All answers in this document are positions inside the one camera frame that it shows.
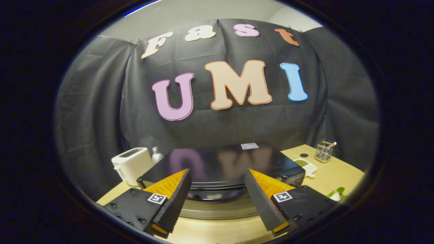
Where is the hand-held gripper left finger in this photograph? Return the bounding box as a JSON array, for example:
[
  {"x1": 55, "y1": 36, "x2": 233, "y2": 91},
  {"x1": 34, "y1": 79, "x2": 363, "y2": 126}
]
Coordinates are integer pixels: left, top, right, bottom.
[{"x1": 103, "y1": 168, "x2": 192, "y2": 239}]

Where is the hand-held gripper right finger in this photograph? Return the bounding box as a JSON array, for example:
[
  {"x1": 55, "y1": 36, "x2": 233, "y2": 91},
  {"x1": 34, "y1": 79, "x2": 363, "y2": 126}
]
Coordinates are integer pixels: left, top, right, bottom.
[{"x1": 244, "y1": 168, "x2": 340, "y2": 237}]

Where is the black toaster oven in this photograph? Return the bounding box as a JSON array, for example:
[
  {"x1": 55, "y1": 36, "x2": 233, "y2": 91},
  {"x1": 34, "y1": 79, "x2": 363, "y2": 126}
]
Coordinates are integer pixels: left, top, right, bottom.
[{"x1": 137, "y1": 142, "x2": 306, "y2": 219}]

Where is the lettuce sandwich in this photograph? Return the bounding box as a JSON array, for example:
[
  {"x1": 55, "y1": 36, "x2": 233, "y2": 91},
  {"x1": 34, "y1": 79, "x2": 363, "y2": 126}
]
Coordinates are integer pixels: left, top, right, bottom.
[{"x1": 327, "y1": 187, "x2": 348, "y2": 201}]

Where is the white bread toaster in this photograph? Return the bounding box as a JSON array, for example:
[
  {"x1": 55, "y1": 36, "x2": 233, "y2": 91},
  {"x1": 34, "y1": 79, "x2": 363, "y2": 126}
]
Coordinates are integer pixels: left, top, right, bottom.
[{"x1": 111, "y1": 147, "x2": 154, "y2": 186}]

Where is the white divided grain dish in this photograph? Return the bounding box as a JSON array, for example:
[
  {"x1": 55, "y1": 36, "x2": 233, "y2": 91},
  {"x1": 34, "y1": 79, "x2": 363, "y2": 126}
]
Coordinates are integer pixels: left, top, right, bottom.
[{"x1": 293, "y1": 158, "x2": 317, "y2": 178}]

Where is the black backdrop cloth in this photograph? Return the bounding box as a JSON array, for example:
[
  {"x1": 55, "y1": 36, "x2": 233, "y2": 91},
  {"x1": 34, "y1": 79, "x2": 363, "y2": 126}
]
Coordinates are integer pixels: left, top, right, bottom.
[{"x1": 54, "y1": 19, "x2": 379, "y2": 200}]

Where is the wire utensil holder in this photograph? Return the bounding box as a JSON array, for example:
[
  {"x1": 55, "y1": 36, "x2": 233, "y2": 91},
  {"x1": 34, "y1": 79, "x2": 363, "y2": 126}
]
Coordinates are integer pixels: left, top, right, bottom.
[{"x1": 314, "y1": 141, "x2": 333, "y2": 163}]

